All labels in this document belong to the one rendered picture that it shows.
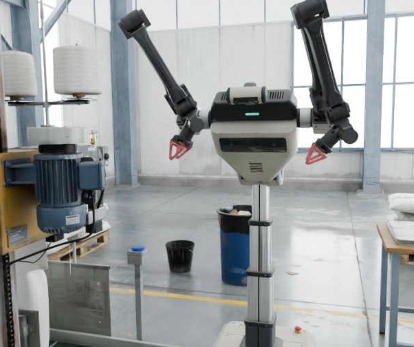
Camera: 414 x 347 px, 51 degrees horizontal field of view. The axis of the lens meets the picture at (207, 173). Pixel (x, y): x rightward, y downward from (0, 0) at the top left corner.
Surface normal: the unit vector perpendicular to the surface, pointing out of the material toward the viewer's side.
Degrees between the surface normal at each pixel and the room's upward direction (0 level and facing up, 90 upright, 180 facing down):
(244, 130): 40
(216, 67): 90
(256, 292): 90
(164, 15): 90
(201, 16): 90
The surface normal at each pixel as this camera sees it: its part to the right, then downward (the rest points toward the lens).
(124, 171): -0.29, 0.11
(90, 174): 0.13, 0.11
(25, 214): 0.96, 0.02
